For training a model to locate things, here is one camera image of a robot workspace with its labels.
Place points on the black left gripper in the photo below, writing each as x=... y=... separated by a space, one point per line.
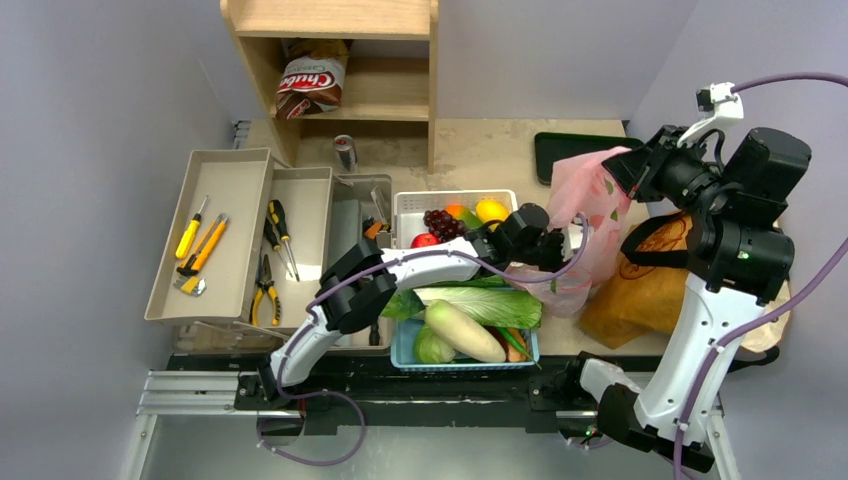
x=555 y=238

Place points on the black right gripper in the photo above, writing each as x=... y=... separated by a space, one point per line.
x=639 y=172

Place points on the green cucumber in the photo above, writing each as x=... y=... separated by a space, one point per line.
x=487 y=282

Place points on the green napa cabbage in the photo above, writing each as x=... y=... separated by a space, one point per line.
x=489 y=307

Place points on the pink plastic grocery bag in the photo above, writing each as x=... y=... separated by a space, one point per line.
x=580 y=184

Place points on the dark purple grapes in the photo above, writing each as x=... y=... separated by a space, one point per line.
x=443 y=226

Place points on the white daikon radish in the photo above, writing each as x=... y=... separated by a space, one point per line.
x=461 y=332

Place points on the brown Trader Joe's bag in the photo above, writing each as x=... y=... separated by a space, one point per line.
x=640 y=299

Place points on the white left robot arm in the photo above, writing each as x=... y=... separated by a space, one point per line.
x=354 y=292

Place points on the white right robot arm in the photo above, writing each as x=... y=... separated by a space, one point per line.
x=736 y=260

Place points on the yellow lemon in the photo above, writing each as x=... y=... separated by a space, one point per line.
x=490 y=210

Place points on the orange green mango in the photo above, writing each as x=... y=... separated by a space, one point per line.
x=464 y=215

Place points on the long green bean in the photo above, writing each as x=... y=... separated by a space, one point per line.
x=515 y=339

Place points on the black tray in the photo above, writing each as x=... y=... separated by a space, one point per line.
x=550 y=147

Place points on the white perforated basket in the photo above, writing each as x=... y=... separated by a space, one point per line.
x=407 y=212

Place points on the green leafy vegetable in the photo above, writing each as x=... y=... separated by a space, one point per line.
x=404 y=305

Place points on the orange hex key set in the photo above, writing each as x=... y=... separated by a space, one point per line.
x=375 y=228

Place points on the blue perforated basket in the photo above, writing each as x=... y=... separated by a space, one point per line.
x=402 y=356

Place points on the small black screwdriver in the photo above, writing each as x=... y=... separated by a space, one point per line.
x=374 y=338

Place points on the grey plastic case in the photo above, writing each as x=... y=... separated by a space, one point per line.
x=345 y=228

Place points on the wooden shelf unit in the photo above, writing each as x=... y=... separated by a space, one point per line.
x=349 y=61

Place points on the silver drink can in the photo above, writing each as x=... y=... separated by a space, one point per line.
x=344 y=147

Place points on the beige toolbox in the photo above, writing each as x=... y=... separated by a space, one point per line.
x=324 y=219

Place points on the black yellow screwdriver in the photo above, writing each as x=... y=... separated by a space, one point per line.
x=276 y=232
x=276 y=212

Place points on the Chubs snack bag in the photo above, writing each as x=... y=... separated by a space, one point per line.
x=313 y=78

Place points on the beige toolbox tray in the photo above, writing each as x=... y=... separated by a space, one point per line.
x=238 y=183

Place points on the orange utility knife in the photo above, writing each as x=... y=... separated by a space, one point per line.
x=195 y=262

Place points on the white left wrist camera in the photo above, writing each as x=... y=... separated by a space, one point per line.
x=573 y=237

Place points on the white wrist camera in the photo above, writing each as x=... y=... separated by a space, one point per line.
x=721 y=109
x=573 y=237

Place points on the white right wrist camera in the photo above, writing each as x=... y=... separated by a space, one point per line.
x=721 y=109

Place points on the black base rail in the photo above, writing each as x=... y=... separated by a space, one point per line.
x=346 y=390

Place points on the yellow handled pliers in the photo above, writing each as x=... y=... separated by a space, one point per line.
x=265 y=287

